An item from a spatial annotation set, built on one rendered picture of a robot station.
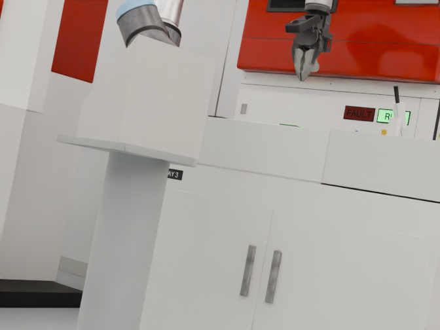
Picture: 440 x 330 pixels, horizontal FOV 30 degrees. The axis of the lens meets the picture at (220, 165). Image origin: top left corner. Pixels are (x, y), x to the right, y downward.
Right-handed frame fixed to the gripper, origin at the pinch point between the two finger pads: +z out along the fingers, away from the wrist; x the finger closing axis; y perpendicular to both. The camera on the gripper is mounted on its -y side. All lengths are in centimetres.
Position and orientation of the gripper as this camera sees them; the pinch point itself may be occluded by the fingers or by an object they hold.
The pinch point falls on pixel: (300, 76)
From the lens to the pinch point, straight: 231.6
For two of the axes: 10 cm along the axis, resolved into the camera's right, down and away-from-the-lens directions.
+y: 6.0, 1.4, 7.9
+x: -7.8, -1.2, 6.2
